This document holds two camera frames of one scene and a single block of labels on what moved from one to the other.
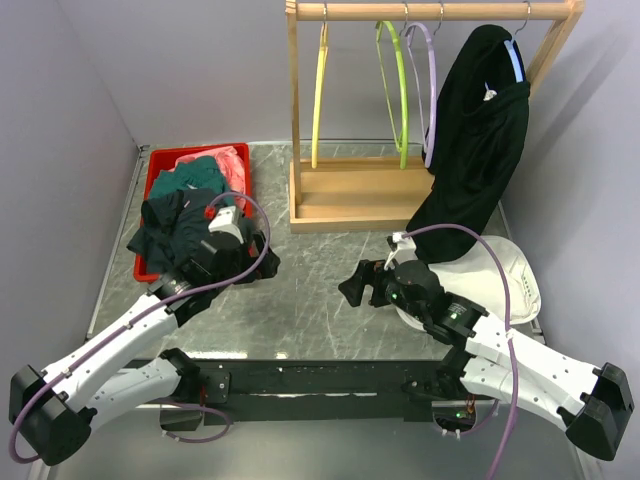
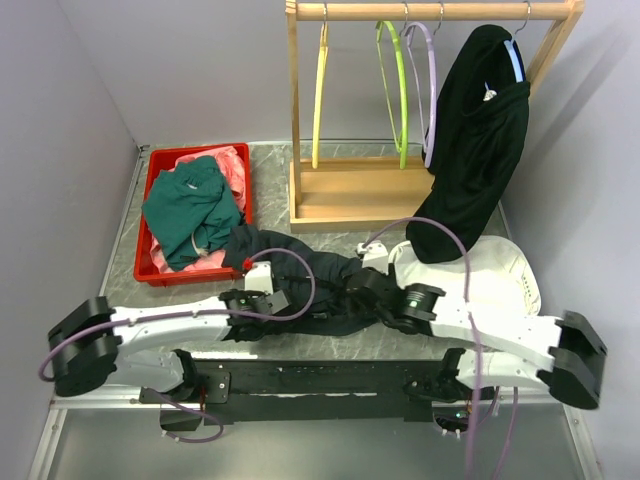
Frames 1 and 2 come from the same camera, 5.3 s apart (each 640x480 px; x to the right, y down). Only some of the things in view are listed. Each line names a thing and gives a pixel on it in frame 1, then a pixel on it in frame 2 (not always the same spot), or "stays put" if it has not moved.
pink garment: (231, 166) stays put
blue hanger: (515, 54) stays put
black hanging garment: (474, 143) stays put
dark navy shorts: (170, 227) → (313, 284)
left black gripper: (267, 267) → (254, 295)
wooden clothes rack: (386, 195) stays put
